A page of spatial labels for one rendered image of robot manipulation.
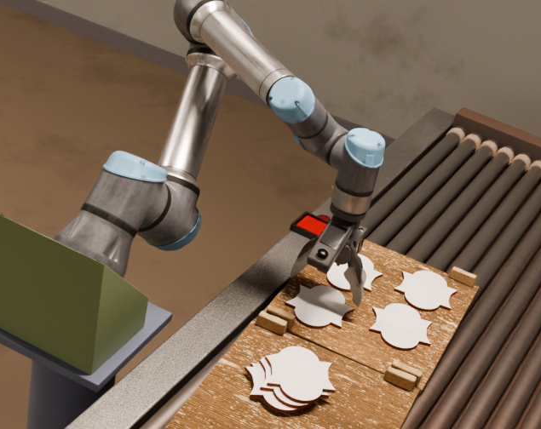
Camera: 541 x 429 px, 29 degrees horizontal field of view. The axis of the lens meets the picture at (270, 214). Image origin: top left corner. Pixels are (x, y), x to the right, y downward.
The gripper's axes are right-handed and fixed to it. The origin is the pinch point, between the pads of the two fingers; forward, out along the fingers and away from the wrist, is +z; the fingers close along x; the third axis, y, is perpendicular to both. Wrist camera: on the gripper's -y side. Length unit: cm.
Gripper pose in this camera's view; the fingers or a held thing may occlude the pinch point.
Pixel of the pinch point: (323, 294)
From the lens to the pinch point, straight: 211.8
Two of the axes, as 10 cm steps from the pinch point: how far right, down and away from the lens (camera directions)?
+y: 4.2, -4.0, 8.2
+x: -8.9, -3.6, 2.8
